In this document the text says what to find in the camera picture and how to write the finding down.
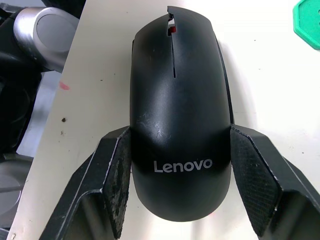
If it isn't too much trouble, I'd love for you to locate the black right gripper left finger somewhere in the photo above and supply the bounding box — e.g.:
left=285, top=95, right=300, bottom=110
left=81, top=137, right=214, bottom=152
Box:
left=42, top=125, right=133, bottom=240

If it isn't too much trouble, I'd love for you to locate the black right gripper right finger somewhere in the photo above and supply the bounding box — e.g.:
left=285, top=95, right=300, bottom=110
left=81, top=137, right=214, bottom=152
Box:
left=229, top=125, right=320, bottom=240

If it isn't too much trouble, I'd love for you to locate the black Lenovo mouse cover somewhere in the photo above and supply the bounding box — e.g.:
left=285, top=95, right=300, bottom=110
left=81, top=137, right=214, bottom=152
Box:
left=129, top=5, right=235, bottom=222

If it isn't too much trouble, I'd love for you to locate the silver robot body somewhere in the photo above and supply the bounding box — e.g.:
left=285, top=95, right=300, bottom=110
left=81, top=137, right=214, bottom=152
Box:
left=0, top=0, right=85, bottom=230

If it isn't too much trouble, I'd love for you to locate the green hexagonal plastic tray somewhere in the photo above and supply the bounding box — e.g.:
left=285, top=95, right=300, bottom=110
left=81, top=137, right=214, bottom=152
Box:
left=292, top=0, right=320, bottom=52

